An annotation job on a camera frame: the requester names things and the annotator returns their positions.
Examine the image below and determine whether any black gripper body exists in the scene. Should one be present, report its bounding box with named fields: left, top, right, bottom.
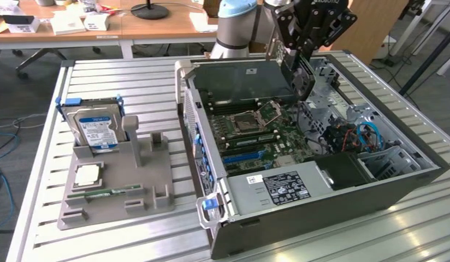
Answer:
left=295, top=0, right=350, bottom=29

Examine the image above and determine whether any black graphics card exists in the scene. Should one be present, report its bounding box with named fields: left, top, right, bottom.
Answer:
left=267, top=37, right=316, bottom=101

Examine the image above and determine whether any wooden cabinet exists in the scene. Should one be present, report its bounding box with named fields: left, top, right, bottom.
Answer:
left=311, top=0, right=410, bottom=65

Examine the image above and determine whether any brown cardboard box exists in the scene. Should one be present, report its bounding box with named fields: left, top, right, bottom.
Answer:
left=203, top=0, right=221, bottom=19

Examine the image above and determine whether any white paper stack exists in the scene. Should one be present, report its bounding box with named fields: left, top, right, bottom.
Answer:
left=189, top=12, right=219, bottom=33

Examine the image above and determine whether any black tripod pole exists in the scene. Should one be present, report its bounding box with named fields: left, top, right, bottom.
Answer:
left=398, top=28, right=450, bottom=96

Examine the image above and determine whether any silver metal drive cage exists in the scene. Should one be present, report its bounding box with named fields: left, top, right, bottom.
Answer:
left=304, top=80, right=360, bottom=137

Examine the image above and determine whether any wooden desk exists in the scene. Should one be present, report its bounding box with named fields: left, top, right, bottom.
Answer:
left=0, top=0, right=135, bottom=59
left=119, top=0, right=323, bottom=59

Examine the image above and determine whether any metal socket cover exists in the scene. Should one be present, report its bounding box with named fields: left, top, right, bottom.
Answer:
left=256, top=99, right=284, bottom=124

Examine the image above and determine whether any black lamp base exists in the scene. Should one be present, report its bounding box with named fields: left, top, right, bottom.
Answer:
left=129, top=0, right=171, bottom=20

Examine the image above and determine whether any CPU socket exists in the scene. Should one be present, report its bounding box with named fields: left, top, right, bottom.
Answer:
left=228, top=110, right=264, bottom=135

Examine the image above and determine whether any green motherboard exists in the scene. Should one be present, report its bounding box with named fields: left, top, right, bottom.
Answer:
left=205, top=97, right=320, bottom=178

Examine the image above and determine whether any blue expansion slot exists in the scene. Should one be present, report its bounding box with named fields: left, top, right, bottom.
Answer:
left=221, top=151, right=267, bottom=165

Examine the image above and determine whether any silver disk bay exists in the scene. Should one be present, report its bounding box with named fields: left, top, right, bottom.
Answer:
left=358, top=146, right=422, bottom=183

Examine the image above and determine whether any small white box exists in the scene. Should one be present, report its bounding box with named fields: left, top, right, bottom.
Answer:
left=82, top=13, right=111, bottom=31

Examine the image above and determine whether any black plastic drive cover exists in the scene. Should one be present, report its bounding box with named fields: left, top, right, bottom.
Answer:
left=314, top=152, right=379, bottom=192

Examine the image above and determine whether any large white box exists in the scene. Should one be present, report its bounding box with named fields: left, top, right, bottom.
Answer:
left=49, top=10, right=88, bottom=36

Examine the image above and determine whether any silver power supply unit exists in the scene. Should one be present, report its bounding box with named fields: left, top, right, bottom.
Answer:
left=224, top=160, right=336, bottom=216

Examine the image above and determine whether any hard disk in blue carrier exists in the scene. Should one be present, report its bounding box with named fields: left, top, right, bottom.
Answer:
left=53, top=94, right=125, bottom=153

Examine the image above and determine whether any black desk leg with castors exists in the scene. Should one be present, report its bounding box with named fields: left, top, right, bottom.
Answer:
left=12, top=47, right=69, bottom=80

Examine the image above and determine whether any black open PC case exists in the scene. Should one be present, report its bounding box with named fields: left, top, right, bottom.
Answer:
left=173, top=53, right=450, bottom=260

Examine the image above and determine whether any white box with black label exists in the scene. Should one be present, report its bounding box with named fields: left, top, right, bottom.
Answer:
left=8, top=22, right=41, bottom=34

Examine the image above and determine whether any grey parts rack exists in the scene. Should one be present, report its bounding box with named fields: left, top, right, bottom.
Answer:
left=56, top=114, right=177, bottom=232

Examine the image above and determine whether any black flat device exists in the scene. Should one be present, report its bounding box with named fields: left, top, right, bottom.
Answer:
left=2, top=15, right=36, bottom=25

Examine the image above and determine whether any silver CPU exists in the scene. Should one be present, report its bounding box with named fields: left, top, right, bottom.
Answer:
left=72, top=165, right=101, bottom=188

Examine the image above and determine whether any white table frame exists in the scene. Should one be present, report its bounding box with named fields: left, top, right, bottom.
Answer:
left=390, top=0, right=450, bottom=76

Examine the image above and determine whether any blue disk wire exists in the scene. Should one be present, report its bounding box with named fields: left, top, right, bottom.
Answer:
left=358, top=121, right=385, bottom=152

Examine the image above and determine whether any red power wire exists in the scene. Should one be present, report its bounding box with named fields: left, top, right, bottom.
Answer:
left=340, top=128, right=360, bottom=153

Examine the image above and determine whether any grey floor cable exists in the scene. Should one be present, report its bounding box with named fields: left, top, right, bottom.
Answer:
left=0, top=113, right=46, bottom=129

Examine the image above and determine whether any blue floor cable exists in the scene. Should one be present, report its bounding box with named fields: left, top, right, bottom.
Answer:
left=0, top=128, right=20, bottom=233

